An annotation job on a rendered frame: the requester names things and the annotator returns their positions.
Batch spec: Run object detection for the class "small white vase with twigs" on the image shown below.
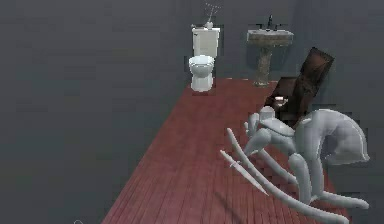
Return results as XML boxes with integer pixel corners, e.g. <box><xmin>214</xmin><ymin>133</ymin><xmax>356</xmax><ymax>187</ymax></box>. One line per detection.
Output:
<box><xmin>203</xmin><ymin>2</ymin><xmax>222</xmax><ymax>31</ymax></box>

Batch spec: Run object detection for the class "black sink faucet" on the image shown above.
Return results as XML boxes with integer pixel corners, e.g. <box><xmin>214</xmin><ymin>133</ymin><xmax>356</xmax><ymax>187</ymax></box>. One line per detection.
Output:
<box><xmin>256</xmin><ymin>14</ymin><xmax>288</xmax><ymax>32</ymax></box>

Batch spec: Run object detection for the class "white toilet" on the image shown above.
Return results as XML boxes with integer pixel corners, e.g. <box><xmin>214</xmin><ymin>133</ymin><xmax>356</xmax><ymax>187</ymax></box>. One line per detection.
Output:
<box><xmin>188</xmin><ymin>26</ymin><xmax>221</xmax><ymax>93</ymax></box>

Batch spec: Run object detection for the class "dark brown wooden chair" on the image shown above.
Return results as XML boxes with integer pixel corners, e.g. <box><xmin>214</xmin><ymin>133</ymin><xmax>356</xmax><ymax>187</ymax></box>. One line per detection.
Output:
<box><xmin>264</xmin><ymin>46</ymin><xmax>335</xmax><ymax>129</ymax></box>

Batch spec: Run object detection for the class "stone pedestal sink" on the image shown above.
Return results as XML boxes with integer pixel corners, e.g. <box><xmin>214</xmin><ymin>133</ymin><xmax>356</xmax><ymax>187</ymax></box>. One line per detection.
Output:
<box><xmin>246</xmin><ymin>28</ymin><xmax>295</xmax><ymax>88</ymax></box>

